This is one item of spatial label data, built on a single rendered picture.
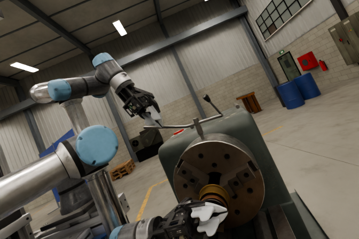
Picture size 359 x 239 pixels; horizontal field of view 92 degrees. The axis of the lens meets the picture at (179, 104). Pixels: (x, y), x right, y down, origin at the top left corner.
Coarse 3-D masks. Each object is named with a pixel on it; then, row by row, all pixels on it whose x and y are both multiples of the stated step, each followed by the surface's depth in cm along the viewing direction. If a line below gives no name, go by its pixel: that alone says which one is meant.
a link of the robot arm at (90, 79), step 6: (84, 78) 66; (90, 78) 68; (96, 78) 68; (90, 84) 66; (96, 84) 68; (102, 84) 69; (108, 84) 70; (90, 90) 67; (96, 90) 69; (102, 90) 71; (108, 90) 75; (96, 96) 73; (102, 96) 75
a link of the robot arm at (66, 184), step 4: (68, 180) 80; (72, 180) 81; (76, 180) 82; (80, 180) 84; (60, 184) 79; (64, 184) 79; (68, 184) 80; (72, 184) 81; (60, 188) 79; (64, 188) 79
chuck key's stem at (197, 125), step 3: (195, 120) 65; (198, 120) 65; (195, 123) 65; (198, 123) 65; (195, 126) 66; (198, 126) 65; (198, 129) 65; (201, 129) 65; (198, 132) 65; (201, 132) 65; (201, 135) 65; (201, 138) 65; (204, 138) 65
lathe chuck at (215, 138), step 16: (192, 144) 64; (208, 144) 61; (224, 144) 59; (240, 144) 64; (192, 160) 62; (208, 160) 61; (224, 160) 59; (240, 160) 58; (176, 176) 64; (256, 176) 57; (176, 192) 65; (192, 192) 63; (240, 192) 58; (256, 192) 57; (240, 208) 59; (256, 208) 57; (224, 224) 60; (240, 224) 59
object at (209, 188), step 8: (208, 184) 53; (216, 184) 52; (200, 192) 53; (208, 192) 49; (216, 192) 49; (224, 192) 51; (200, 200) 50; (208, 200) 47; (216, 200) 46; (224, 200) 48
